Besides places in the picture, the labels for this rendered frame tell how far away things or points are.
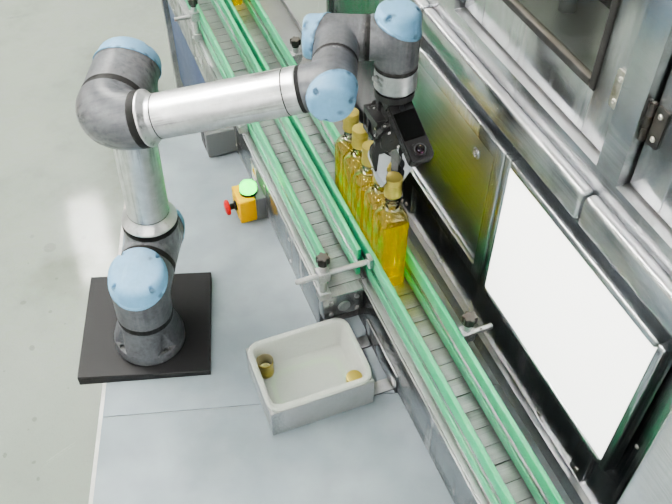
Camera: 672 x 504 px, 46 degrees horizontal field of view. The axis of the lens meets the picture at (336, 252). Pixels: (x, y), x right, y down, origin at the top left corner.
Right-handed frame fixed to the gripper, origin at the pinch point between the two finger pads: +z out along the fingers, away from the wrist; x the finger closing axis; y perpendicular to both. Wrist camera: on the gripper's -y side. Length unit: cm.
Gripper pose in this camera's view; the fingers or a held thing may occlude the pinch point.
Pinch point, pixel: (393, 180)
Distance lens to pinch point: 153.3
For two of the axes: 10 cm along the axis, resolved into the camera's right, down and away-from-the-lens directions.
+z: 0.0, 6.8, 7.3
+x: -9.3, 2.8, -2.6
